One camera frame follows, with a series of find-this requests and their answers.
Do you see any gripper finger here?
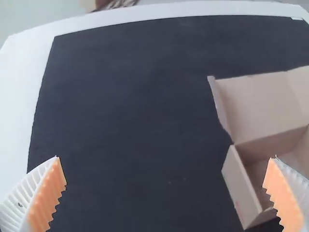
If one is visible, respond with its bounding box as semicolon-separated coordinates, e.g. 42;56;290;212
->
262;155;309;232
0;156;68;232

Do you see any cardboard box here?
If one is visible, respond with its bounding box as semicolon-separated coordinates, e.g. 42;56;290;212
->
207;65;309;230

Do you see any black mat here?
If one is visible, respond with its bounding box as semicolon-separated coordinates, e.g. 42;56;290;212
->
26;15;309;232

